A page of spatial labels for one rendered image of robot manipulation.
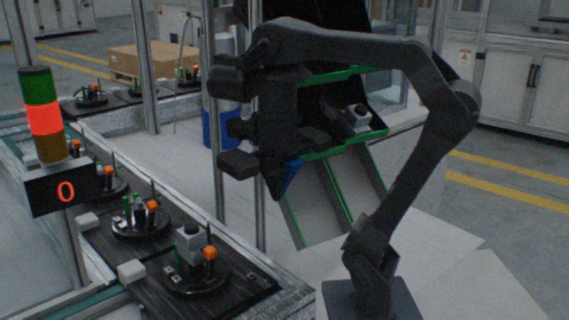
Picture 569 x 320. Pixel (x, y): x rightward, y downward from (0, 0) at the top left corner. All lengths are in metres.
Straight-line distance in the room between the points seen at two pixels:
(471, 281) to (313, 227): 0.42
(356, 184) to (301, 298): 0.35
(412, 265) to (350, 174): 0.28
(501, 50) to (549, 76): 0.45
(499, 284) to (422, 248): 0.21
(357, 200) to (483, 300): 0.36
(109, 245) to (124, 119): 1.04
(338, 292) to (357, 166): 0.46
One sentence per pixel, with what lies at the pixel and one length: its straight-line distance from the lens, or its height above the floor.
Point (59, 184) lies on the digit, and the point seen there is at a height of 1.22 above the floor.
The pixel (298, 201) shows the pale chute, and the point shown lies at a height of 1.06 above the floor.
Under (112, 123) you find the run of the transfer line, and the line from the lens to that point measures 2.10.
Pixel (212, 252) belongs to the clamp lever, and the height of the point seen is 1.07.
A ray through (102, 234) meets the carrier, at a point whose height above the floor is 0.97.
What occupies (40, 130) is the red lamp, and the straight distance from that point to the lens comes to 0.86.
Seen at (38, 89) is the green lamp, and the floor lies 1.39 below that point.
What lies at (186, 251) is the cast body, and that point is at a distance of 0.94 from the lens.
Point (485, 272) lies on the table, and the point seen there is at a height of 0.86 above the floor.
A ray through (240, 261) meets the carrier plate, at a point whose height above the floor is 0.97.
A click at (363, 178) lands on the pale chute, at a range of 1.19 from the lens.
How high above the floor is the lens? 1.59
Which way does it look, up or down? 25 degrees down
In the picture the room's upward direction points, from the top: straight up
